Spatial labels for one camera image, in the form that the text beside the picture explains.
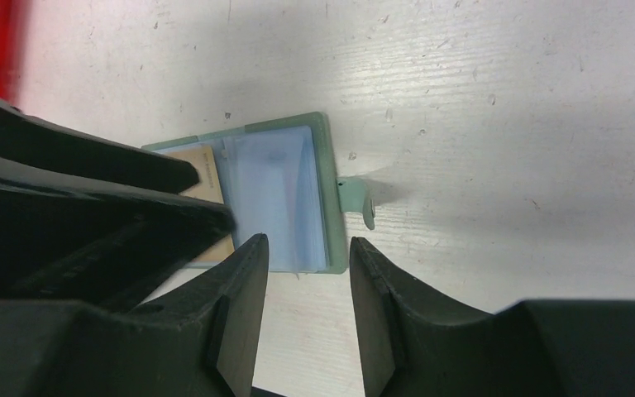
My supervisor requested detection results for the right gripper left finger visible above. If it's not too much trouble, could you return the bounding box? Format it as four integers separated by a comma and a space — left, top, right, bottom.
128, 233, 270, 396

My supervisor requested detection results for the tan gold card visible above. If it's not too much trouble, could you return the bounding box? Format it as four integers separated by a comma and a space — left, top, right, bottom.
167, 145, 235, 268

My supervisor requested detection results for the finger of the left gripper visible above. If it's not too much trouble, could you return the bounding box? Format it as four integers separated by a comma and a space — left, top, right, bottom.
0, 98, 200, 194
0, 157, 236, 311

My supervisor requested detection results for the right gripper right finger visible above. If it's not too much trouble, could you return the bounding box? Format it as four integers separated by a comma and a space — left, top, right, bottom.
350, 237, 521, 396

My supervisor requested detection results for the green card holder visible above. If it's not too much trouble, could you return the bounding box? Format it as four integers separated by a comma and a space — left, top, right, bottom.
144, 112, 375, 274

